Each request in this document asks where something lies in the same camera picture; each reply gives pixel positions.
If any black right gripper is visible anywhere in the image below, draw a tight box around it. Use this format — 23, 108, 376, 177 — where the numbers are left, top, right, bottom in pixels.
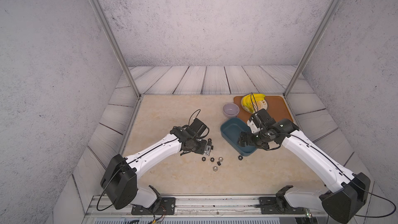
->
235, 130, 269, 150

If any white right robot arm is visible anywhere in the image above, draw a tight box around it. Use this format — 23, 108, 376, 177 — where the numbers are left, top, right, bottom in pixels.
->
237, 119, 371, 224

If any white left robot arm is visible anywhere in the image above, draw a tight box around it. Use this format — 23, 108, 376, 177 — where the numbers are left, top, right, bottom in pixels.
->
100, 124, 212, 214

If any teal plastic storage box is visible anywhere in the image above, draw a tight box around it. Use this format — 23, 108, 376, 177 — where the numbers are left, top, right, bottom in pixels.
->
220, 117, 257, 157

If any lilac grey bowl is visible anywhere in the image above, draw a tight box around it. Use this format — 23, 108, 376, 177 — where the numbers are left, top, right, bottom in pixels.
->
222, 103, 240, 118

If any patterned ceramic plate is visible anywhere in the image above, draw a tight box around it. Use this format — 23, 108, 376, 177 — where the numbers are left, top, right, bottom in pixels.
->
240, 95, 268, 114

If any yellow banana bunch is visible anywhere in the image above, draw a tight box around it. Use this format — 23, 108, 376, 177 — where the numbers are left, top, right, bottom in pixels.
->
241, 93, 268, 113

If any brown plastic tray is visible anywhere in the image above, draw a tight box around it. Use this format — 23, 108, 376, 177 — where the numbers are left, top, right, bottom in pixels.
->
234, 95, 294, 123

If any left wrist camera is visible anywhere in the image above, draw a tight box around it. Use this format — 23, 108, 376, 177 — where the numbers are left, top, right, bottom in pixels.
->
189, 118, 209, 140

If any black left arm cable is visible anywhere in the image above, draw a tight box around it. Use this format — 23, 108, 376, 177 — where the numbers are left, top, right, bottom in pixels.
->
95, 164, 125, 212

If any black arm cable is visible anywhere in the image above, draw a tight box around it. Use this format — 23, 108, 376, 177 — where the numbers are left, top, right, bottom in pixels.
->
250, 92, 397, 219
95, 164, 125, 212

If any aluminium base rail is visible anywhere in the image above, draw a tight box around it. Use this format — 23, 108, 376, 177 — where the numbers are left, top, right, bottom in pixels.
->
83, 195, 331, 224

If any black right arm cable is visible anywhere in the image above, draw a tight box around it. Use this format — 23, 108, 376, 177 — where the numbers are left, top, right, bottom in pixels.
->
250, 92, 397, 219

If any aluminium frame post right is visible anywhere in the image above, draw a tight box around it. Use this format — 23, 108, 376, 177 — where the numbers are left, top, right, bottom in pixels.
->
283, 0, 342, 99

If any aluminium frame post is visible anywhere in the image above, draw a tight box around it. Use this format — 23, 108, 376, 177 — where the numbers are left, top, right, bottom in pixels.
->
283, 0, 342, 99
89, 0, 141, 98

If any aluminium frame post left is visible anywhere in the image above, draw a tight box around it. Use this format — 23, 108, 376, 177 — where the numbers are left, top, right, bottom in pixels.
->
89, 0, 141, 98

